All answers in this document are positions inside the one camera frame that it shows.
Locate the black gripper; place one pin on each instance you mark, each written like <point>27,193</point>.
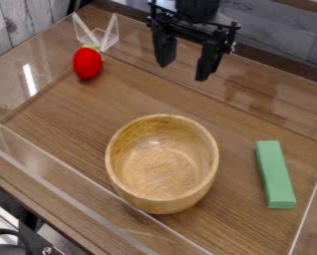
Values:
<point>197,21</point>

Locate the red strawberry toy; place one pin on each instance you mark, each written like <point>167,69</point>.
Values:
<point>87,62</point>

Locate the wooden bowl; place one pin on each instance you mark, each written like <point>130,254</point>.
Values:
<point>162,160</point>

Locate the green rectangular block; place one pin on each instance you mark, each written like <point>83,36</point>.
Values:
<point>277,184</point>

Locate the clear acrylic tray enclosure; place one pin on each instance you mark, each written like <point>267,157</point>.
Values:
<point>57,121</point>

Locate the black clamp mount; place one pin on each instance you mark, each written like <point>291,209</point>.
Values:
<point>39,245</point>

